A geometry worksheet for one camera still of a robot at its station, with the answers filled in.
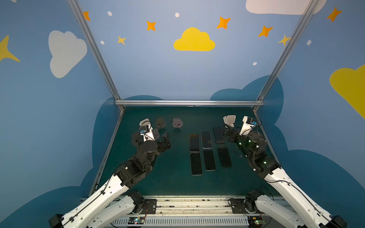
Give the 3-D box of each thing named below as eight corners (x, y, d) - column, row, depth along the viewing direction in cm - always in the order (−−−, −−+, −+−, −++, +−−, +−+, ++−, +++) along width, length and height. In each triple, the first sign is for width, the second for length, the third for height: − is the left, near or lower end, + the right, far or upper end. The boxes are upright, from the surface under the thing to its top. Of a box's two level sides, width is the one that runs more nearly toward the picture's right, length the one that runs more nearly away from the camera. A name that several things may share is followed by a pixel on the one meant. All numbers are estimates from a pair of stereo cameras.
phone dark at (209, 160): (204, 170, 90) (205, 169, 89) (202, 150, 99) (203, 149, 98) (215, 170, 90) (216, 169, 89) (212, 150, 99) (213, 149, 98)
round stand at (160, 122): (157, 127, 109) (156, 121, 103) (158, 124, 111) (156, 117, 105) (164, 127, 109) (163, 121, 103) (165, 124, 111) (164, 117, 105)
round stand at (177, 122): (173, 127, 110) (172, 120, 104) (173, 124, 112) (172, 117, 105) (182, 127, 110) (182, 120, 104) (182, 124, 112) (182, 117, 105)
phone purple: (189, 152, 97) (190, 150, 95) (189, 135, 106) (189, 134, 104) (200, 152, 97) (200, 150, 95) (198, 135, 106) (199, 134, 104)
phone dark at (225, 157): (220, 167, 91) (221, 166, 89) (217, 148, 100) (218, 147, 98) (231, 167, 91) (232, 166, 89) (227, 149, 100) (227, 147, 98)
